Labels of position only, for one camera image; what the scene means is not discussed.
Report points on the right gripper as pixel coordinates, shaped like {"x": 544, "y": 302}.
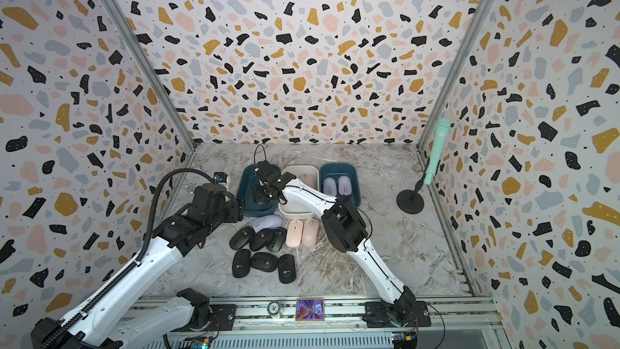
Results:
{"x": 257, "y": 188}

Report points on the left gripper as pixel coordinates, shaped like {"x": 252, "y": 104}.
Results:
{"x": 238, "y": 208}

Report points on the pink mouse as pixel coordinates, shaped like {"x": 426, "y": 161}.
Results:
{"x": 308, "y": 179}
{"x": 310, "y": 232}
{"x": 294, "y": 233}

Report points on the black mouse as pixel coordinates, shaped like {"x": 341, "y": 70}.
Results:
{"x": 241, "y": 263}
{"x": 286, "y": 269}
{"x": 278, "y": 240}
{"x": 265, "y": 262}
{"x": 241, "y": 238}
{"x": 261, "y": 239}

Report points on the purple mouse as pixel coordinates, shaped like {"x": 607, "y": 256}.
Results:
{"x": 329, "y": 186}
{"x": 267, "y": 222}
{"x": 344, "y": 185}

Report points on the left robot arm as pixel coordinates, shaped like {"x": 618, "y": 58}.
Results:
{"x": 96, "y": 322}

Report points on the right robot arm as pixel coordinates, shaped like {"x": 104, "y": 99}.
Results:
{"x": 346, "y": 231}

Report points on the left teal storage box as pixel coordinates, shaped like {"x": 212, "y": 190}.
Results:
{"x": 245, "y": 192}

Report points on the teal storage box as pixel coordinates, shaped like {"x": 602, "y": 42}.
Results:
{"x": 334, "y": 170}
{"x": 245, "y": 192}

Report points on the white storage box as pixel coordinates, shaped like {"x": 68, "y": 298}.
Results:
{"x": 292, "y": 210}

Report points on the right teal storage box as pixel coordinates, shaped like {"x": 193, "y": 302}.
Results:
{"x": 334, "y": 170}

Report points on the round green button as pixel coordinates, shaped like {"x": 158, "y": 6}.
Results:
{"x": 275, "y": 310}

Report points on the small colourful screen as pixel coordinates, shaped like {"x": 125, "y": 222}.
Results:
{"x": 310, "y": 310}

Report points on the green microphone on stand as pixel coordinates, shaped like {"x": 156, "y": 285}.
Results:
{"x": 411, "y": 201}

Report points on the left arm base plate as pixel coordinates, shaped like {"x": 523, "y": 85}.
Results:
{"x": 220, "y": 317}

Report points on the aluminium front rail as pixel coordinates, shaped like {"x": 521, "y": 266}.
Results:
{"x": 456, "y": 322}

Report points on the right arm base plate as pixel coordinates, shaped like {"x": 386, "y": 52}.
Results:
{"x": 382, "y": 314}

